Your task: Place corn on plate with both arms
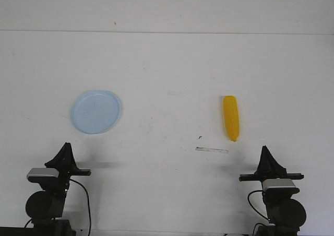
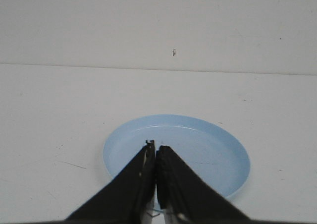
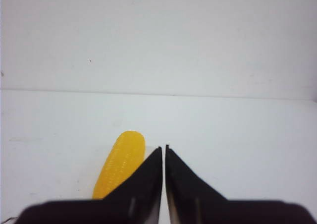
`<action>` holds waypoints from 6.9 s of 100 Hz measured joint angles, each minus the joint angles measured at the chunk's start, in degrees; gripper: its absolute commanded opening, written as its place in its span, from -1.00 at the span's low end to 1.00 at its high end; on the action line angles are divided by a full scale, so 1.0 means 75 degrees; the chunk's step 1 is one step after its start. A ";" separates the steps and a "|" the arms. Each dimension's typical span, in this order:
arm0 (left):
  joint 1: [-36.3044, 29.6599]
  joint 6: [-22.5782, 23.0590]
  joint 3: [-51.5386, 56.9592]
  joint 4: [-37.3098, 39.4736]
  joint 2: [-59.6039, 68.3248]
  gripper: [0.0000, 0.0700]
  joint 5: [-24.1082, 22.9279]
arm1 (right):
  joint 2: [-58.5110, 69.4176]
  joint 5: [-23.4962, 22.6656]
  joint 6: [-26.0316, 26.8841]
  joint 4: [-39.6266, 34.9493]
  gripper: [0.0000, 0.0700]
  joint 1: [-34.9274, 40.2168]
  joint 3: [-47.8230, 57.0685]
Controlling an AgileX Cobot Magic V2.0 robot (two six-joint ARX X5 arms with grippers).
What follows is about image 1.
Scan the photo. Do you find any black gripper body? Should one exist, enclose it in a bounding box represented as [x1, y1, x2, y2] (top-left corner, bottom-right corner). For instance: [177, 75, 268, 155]
[53, 169, 91, 192]
[238, 173, 304, 182]

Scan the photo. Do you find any light blue round plate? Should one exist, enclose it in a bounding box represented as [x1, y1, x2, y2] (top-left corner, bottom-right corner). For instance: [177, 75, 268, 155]
[70, 90, 122, 135]

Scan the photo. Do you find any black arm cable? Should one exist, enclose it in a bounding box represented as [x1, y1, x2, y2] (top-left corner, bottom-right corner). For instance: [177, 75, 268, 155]
[247, 190, 269, 221]
[68, 179, 92, 234]

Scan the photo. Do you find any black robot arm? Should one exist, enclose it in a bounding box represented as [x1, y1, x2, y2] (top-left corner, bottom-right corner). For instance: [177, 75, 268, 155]
[239, 145, 307, 235]
[1, 142, 92, 235]

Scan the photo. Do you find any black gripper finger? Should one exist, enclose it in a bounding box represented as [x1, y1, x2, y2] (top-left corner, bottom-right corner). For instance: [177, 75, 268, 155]
[255, 145, 287, 175]
[44, 143, 77, 169]

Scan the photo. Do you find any clear tape strip horizontal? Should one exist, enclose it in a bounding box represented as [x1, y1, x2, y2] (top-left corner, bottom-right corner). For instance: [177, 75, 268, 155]
[195, 147, 229, 154]

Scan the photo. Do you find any yellow corn cob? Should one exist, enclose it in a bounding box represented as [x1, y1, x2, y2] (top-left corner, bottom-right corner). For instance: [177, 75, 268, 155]
[222, 96, 240, 142]

